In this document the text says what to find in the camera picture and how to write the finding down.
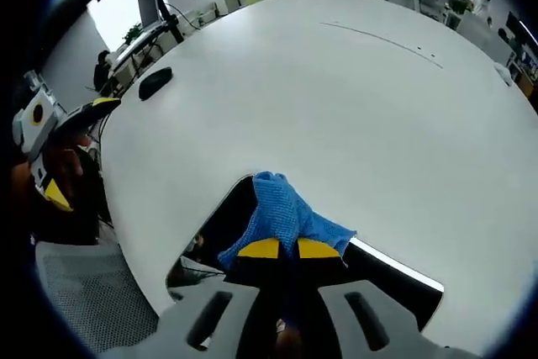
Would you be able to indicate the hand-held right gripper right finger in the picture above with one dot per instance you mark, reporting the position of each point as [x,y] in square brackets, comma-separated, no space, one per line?
[361,321]

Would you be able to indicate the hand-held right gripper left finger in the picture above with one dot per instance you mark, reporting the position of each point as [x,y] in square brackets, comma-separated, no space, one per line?
[202,321]

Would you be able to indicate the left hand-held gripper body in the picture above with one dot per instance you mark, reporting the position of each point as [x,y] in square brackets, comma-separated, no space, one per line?
[35,123]

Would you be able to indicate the blue cleaning cloth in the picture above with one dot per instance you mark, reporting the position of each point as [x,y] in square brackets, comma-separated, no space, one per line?
[281,212]

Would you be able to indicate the person's right hand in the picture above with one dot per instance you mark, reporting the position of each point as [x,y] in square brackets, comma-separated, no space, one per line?
[289,342]

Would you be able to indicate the small black case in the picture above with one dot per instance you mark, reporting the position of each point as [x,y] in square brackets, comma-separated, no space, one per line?
[154,82]

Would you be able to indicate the green potted plant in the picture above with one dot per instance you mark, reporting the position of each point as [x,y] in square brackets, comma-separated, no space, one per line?
[459,6]
[133,33]

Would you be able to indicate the grey mesh office chair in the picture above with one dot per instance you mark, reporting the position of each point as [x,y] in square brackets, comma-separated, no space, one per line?
[96,296]

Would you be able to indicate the desktop computer monitor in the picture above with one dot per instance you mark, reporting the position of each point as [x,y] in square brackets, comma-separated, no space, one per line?
[149,1]

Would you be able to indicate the black display stand pole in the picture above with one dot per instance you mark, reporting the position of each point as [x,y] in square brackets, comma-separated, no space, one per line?
[168,10]

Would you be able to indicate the small white object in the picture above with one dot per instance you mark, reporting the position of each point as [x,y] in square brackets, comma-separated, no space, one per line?
[503,74]

